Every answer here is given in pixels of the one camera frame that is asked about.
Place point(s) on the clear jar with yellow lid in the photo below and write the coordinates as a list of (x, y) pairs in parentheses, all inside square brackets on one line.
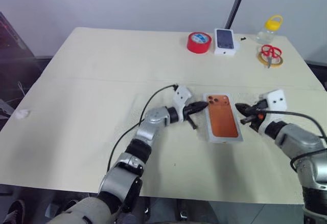
[(265, 36)]

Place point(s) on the dark rounded shape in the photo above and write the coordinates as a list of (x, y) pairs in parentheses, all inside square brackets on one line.
[(15, 212)]

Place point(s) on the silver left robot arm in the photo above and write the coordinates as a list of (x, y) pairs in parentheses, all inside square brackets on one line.
[(150, 117)]

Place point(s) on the dark angled panel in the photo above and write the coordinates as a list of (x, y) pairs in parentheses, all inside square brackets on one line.
[(15, 63)]

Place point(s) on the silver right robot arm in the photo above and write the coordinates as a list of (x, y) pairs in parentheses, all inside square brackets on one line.
[(301, 137)]

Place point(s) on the red tape roll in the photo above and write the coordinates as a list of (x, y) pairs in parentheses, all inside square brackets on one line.
[(194, 48)]

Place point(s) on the white crumpled paper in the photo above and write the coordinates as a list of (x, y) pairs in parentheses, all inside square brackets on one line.
[(23, 114)]

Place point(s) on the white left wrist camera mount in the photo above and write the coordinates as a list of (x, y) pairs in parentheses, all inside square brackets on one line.
[(182, 94)]

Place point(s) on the black metal pole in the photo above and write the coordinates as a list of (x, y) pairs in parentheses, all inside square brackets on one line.
[(236, 4)]

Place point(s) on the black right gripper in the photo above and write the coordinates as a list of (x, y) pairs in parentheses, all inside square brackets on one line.
[(258, 112)]

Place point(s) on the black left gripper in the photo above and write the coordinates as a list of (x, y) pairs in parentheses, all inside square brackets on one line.
[(188, 110)]

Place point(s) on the white box with dark phone print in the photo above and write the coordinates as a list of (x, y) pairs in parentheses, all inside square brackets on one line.
[(224, 38)]

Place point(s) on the yellow tape roll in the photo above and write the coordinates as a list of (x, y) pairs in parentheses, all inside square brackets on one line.
[(277, 64)]

